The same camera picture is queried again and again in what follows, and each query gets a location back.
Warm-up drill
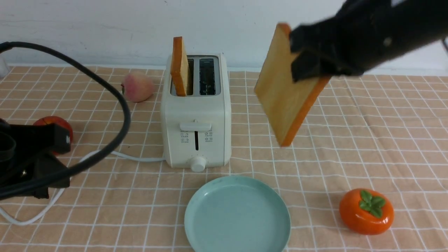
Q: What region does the pink peach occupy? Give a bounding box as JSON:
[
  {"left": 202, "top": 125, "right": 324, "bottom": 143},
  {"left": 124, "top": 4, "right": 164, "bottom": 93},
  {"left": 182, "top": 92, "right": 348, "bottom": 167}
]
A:
[{"left": 121, "top": 72, "right": 155, "bottom": 103}]

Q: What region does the toast slice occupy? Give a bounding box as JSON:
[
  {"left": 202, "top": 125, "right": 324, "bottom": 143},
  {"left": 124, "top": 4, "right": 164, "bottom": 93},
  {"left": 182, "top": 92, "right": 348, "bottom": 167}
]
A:
[
  {"left": 170, "top": 36, "right": 189, "bottom": 96},
  {"left": 254, "top": 22, "right": 331, "bottom": 147}
]

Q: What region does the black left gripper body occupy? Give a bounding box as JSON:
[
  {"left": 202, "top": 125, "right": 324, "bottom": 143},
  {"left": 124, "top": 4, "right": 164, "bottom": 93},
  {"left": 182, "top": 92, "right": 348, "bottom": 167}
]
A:
[{"left": 0, "top": 120, "right": 71, "bottom": 199}]

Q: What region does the white two-slot toaster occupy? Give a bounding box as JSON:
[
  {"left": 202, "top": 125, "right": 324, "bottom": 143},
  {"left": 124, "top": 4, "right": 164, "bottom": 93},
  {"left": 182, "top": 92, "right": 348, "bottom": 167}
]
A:
[{"left": 160, "top": 53, "right": 232, "bottom": 172}]

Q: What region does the orange checkered tablecloth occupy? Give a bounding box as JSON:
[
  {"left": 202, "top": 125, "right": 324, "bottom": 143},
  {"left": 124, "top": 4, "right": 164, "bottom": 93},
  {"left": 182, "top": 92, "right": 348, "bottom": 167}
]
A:
[{"left": 0, "top": 71, "right": 448, "bottom": 252}]

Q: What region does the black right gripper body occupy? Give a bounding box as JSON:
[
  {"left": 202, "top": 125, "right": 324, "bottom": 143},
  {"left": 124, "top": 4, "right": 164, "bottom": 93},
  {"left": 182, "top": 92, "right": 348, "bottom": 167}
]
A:
[{"left": 289, "top": 0, "right": 448, "bottom": 82}]

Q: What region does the orange persimmon with green leaf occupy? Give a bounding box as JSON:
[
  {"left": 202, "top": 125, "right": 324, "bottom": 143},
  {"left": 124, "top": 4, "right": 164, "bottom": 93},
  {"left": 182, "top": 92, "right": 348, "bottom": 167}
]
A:
[{"left": 339, "top": 188, "right": 395, "bottom": 236}]

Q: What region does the red apple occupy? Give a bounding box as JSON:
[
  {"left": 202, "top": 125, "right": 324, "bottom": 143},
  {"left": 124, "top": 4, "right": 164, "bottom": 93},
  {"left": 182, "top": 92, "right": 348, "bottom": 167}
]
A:
[{"left": 32, "top": 116, "right": 74, "bottom": 156}]

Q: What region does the light blue round plate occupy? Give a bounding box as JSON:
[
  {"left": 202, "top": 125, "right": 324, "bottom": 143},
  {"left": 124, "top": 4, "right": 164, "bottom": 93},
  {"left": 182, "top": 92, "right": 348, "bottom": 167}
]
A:
[{"left": 184, "top": 175, "right": 291, "bottom": 252}]

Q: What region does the white toaster power cord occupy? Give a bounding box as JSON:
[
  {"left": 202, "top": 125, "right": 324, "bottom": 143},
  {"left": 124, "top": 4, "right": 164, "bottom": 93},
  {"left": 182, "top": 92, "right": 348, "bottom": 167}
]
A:
[{"left": 0, "top": 150, "right": 166, "bottom": 225}]

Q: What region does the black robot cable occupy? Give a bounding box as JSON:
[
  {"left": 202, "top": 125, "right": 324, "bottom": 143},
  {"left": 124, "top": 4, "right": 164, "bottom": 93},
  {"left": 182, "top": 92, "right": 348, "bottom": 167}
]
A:
[{"left": 0, "top": 41, "right": 132, "bottom": 201}]

